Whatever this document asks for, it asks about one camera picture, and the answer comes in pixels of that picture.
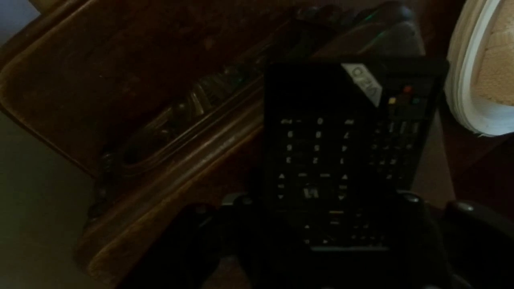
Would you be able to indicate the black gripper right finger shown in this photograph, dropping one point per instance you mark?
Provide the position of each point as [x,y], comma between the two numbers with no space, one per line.
[466,245]

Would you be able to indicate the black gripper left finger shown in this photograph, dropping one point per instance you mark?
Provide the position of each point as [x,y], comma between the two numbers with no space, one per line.
[204,247]

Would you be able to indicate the black remote control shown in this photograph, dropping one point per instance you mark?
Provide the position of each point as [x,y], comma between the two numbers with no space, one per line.
[316,128]
[410,93]

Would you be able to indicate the white plate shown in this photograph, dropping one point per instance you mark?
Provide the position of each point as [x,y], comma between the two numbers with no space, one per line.
[477,114]

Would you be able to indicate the dark wooden side table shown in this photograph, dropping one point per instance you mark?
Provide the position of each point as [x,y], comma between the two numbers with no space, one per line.
[162,104]

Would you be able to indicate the beige knitted cloth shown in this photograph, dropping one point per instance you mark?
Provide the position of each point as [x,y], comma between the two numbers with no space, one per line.
[495,77]

